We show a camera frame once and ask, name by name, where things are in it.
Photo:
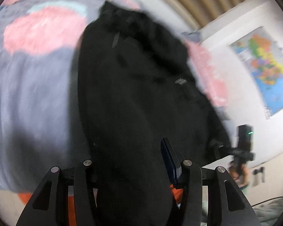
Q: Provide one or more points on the grey floral blanket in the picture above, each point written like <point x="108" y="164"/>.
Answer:
<point x="33" y="80"/>

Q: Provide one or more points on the grey pillow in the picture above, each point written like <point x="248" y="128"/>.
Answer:
<point x="191" y="34"/>

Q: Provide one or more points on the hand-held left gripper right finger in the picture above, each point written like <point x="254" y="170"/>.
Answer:
<point x="173" y="162"/>

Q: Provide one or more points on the person's right hand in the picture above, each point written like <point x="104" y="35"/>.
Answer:
<point x="238" y="174"/>

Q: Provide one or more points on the colourful map poster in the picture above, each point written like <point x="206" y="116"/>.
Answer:
<point x="268" y="70"/>

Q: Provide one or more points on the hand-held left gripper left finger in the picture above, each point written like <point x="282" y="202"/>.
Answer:
<point x="83" y="188"/>

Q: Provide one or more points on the black hooded jacket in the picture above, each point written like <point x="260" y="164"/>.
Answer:
<point x="136" y="98"/>

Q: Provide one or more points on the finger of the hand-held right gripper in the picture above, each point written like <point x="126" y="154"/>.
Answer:
<point x="222" y="149"/>

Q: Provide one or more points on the grey quilt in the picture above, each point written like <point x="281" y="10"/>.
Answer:
<point x="273" y="210"/>

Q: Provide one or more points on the black wall plug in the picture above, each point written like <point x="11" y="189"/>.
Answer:
<point x="260" y="173"/>

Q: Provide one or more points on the pink pillow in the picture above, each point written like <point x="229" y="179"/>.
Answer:
<point x="207" y="75"/>

